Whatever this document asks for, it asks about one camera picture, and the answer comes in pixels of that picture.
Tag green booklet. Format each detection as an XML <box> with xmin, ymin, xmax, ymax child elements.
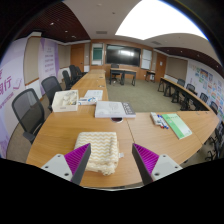
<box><xmin>161</xmin><ymin>113</ymin><xmax>194</xmax><ymax>141</ymax></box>

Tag round dark table grommet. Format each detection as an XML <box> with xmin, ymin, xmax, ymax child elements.
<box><xmin>110</xmin><ymin>117</ymin><xmax>125</xmax><ymax>125</ymax></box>

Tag row of black office chairs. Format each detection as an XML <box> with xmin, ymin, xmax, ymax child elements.
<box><xmin>61</xmin><ymin>64</ymin><xmax>88</xmax><ymax>91</ymax></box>

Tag open white cardboard box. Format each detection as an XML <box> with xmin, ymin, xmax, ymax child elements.
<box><xmin>51</xmin><ymin>89</ymin><xmax>80</xmax><ymax>114</ymax></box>

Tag bright ceiling light panel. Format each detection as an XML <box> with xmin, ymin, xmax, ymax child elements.
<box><xmin>114</xmin><ymin>0</ymin><xmax>209</xmax><ymax>42</ymax></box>

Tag black mesh office chair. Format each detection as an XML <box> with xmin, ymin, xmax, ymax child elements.
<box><xmin>40</xmin><ymin>75</ymin><xmax>64</xmax><ymax>113</ymax></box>
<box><xmin>11</xmin><ymin>87</ymin><xmax>46</xmax><ymax>145</ymax></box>

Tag large black wall screen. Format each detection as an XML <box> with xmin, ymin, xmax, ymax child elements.
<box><xmin>105</xmin><ymin>43</ymin><xmax>142</xmax><ymax>68</ymax></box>

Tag large white flat book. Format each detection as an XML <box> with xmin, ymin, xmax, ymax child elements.
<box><xmin>94</xmin><ymin>100</ymin><xmax>137</xmax><ymax>120</ymax></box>

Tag small white and blue pack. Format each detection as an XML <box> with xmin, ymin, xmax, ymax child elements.
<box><xmin>78</xmin><ymin>96</ymin><xmax>99</xmax><ymax>106</ymax></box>

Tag green framed wall board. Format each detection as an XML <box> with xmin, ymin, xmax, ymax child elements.
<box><xmin>91</xmin><ymin>42</ymin><xmax>105</xmax><ymax>66</ymax></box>

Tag brown wooden door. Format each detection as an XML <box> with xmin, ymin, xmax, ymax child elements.
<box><xmin>69</xmin><ymin>43</ymin><xmax>86</xmax><ymax>73</ymax></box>

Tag group of black side chairs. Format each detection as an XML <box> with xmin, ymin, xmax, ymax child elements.
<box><xmin>157</xmin><ymin>78</ymin><xmax>224</xmax><ymax>162</ymax></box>

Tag pack of coloured markers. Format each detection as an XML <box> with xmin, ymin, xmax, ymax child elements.
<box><xmin>149</xmin><ymin>111</ymin><xmax>170</xmax><ymax>130</ymax></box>

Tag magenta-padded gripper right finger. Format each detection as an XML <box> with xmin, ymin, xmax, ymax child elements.
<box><xmin>131</xmin><ymin>142</ymin><xmax>184</xmax><ymax>186</ymax></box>

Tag white paper sheet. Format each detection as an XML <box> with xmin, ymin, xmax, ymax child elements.
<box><xmin>83</xmin><ymin>89</ymin><xmax>105</xmax><ymax>102</ymax></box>

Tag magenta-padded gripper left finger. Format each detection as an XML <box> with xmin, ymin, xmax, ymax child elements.
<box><xmin>40</xmin><ymin>142</ymin><xmax>92</xmax><ymax>186</ymax></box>

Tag purple and white wall banner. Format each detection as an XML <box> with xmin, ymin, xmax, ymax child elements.
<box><xmin>37</xmin><ymin>37</ymin><xmax>61</xmax><ymax>96</ymax></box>

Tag long wooden side table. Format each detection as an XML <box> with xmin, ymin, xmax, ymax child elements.
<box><xmin>159</xmin><ymin>77</ymin><xmax>212</xmax><ymax>112</ymax></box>

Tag colourful wall picture display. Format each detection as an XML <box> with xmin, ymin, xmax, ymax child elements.
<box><xmin>192</xmin><ymin>65</ymin><xmax>224</xmax><ymax>116</ymax></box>

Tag dark desk under screen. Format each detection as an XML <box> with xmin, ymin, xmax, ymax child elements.
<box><xmin>108</xmin><ymin>67</ymin><xmax>138</xmax><ymax>87</ymax></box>

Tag white wall whiteboard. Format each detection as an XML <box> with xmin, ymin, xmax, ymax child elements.
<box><xmin>140</xmin><ymin>48</ymin><xmax>153</xmax><ymax>71</ymax></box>

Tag small dark side table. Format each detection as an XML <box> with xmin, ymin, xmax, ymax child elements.
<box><xmin>144</xmin><ymin>69</ymin><xmax>157</xmax><ymax>83</ymax></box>

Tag beige zigzag striped towel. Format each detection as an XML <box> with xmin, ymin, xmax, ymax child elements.
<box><xmin>73</xmin><ymin>131</ymin><xmax>121</xmax><ymax>177</ymax></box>

